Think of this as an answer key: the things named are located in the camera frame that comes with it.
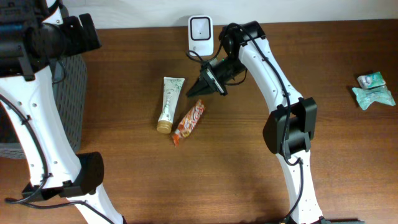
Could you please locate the white cream tube gold cap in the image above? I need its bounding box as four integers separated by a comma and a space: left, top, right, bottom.
157, 77, 185, 134

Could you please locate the orange chocolate bar wrapper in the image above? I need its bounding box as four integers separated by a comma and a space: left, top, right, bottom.
172, 100, 205, 147

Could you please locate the green wet wipes pack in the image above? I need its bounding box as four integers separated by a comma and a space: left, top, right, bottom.
352, 85, 396, 110

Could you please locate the small teal tissue pack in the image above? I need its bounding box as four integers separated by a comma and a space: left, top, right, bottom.
357, 72, 386, 90

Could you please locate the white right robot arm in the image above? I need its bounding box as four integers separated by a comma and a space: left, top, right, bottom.
187, 21, 326, 223

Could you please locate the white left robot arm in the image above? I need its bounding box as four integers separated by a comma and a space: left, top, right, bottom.
1, 1, 125, 223

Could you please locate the white barcode scanner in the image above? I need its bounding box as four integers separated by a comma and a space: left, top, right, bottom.
188, 15, 214, 57

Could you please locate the grey plastic mesh basket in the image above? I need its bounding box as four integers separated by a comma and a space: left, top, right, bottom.
1, 55, 88, 159

